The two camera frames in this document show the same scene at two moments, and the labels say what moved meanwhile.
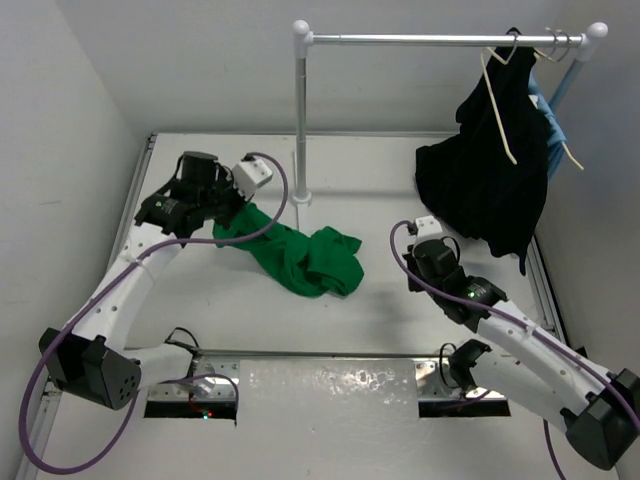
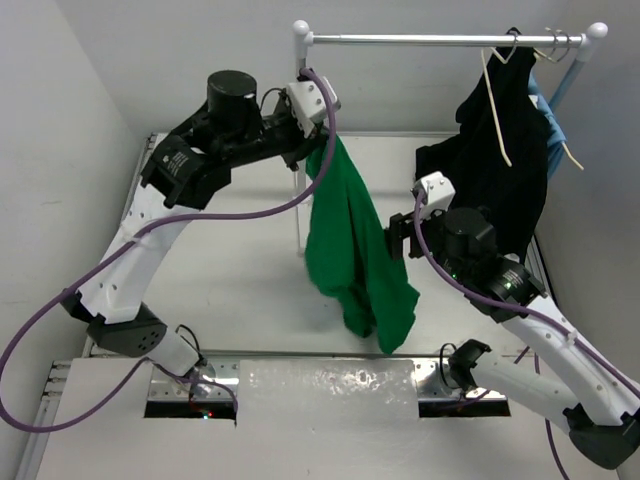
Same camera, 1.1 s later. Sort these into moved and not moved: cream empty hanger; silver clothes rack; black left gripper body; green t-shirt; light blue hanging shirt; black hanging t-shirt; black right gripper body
Moved: black left gripper body; black right gripper body; green t-shirt
Not moved: light blue hanging shirt; black hanging t-shirt; silver clothes rack; cream empty hanger
